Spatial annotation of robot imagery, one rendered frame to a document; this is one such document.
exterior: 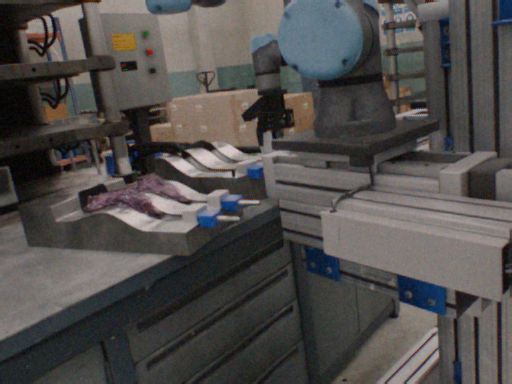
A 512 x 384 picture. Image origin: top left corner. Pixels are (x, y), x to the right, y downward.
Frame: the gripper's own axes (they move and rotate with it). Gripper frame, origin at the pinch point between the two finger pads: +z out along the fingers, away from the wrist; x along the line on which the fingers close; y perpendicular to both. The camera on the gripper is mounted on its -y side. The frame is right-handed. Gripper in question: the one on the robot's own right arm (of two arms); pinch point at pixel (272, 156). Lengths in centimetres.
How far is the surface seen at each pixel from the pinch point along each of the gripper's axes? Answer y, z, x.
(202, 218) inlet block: 12.1, 4.4, -39.5
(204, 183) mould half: -12.0, 4.3, -17.7
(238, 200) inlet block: 10.8, 4.4, -26.7
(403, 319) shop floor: 7, 91, 65
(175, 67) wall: -646, -48, 473
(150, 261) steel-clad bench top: 7, 11, -51
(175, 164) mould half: -25.2, -0.7, -17.0
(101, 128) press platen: -73, -12, -13
